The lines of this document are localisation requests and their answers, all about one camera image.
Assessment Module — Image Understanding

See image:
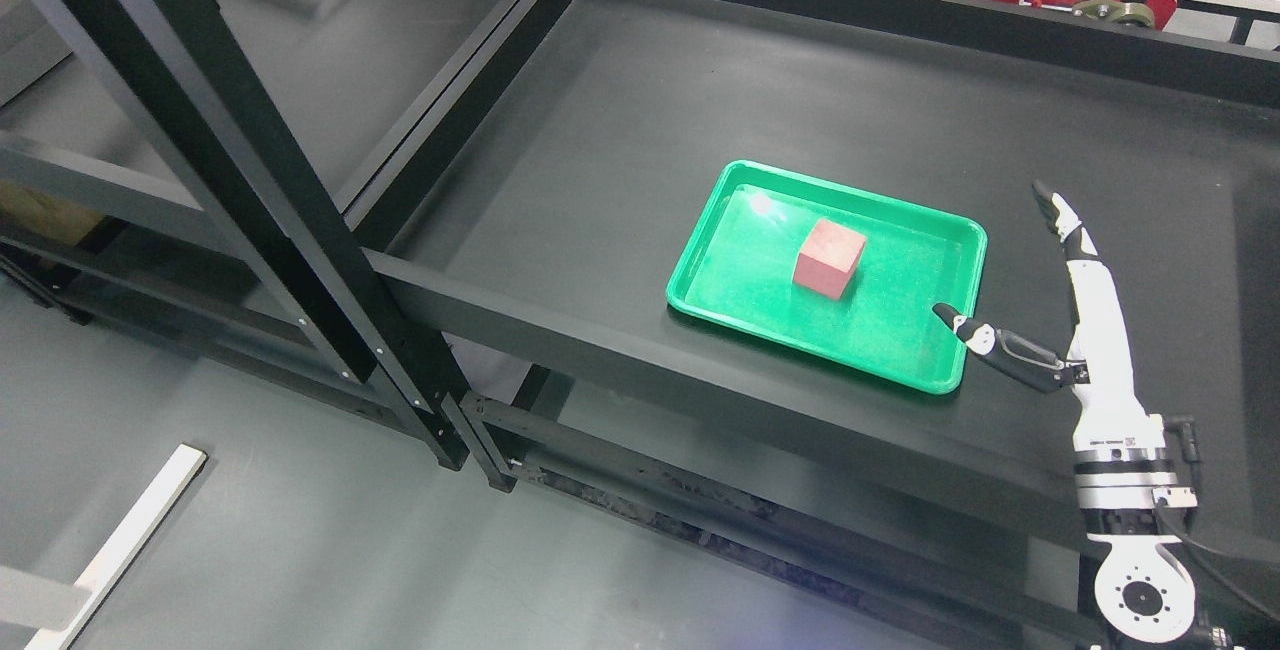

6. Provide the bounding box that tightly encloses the black metal shelf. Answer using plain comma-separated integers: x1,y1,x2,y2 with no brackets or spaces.
346,0,1277,647
3,0,518,489

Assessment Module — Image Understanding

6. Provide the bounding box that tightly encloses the green plastic tray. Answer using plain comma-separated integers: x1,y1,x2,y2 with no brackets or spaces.
666,161,988,395

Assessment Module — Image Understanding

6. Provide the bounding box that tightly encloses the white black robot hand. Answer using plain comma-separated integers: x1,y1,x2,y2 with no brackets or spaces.
933,180,1167,462

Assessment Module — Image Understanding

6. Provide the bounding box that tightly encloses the pink foam block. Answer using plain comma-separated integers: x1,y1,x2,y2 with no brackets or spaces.
792,218,868,302

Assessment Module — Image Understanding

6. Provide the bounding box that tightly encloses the white table leg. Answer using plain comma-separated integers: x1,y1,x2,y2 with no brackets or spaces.
1,444,209,649

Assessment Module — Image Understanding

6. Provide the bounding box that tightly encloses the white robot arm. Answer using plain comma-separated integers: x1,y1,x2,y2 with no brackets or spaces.
1074,447,1198,644

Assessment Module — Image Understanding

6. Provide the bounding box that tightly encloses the black metal center shelf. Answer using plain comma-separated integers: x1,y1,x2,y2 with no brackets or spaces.
346,0,1277,647

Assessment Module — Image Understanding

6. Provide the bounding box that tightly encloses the black metal left shelf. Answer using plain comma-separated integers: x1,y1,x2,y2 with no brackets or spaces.
3,0,518,489

